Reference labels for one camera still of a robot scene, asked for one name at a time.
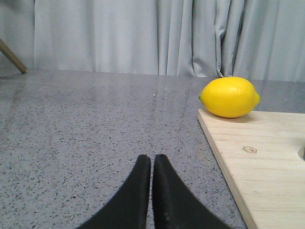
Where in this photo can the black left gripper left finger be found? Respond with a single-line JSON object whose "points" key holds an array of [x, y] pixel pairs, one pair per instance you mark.
{"points": [[127, 209]]}

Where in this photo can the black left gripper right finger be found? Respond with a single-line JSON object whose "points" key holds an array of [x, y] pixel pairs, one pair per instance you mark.
{"points": [[174, 205]]}

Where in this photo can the light wooden cutting board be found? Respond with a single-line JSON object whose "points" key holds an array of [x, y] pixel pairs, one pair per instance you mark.
{"points": [[261, 157]]}

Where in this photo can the yellow lemon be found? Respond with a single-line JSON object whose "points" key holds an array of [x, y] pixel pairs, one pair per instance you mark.
{"points": [[230, 97]]}

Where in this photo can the wooden leg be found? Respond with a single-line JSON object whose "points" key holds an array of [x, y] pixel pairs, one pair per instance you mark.
{"points": [[7, 52]]}

